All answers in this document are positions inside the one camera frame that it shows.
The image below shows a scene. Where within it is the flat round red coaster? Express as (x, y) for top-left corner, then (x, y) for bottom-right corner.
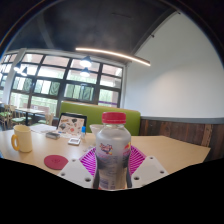
(43, 154), (69, 171)

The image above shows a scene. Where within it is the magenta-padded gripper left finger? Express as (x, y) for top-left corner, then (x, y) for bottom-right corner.
(57, 146), (98, 189)

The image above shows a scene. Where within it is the long linear hanging light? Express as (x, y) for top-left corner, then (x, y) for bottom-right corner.
(75, 47), (152, 67)

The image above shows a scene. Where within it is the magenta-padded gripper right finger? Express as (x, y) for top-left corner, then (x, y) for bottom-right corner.
(125, 145), (169, 189)

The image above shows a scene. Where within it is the group of green-seated chairs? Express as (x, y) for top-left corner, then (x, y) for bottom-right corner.
(0, 104), (55, 129)

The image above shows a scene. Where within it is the clear red-capped drink bottle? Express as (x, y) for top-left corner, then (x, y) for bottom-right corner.
(92, 111), (133, 190)

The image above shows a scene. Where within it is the small dark box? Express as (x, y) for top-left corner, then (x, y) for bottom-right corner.
(45, 131), (61, 140)

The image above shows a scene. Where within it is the group of pendant lamps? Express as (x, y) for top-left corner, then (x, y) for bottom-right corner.
(13, 55), (93, 78)

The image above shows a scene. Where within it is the green upholstered bench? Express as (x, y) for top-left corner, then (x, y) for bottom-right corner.
(58, 101), (142, 136)

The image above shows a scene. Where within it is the pale yellow mug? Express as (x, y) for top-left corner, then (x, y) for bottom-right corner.
(10, 124), (33, 154)

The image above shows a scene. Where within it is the wooden dining table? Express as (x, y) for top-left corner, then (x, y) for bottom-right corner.
(14, 107), (46, 126)

